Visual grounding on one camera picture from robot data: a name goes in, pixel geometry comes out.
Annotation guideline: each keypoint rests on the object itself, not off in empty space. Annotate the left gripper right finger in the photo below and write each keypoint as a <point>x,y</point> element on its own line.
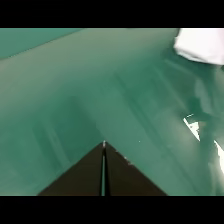
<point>128,178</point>

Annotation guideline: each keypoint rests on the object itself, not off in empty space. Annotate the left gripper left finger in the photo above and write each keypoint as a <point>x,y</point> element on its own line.
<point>81,178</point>

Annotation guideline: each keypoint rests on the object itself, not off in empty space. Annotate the white shirt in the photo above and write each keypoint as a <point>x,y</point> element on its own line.
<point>201,45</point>

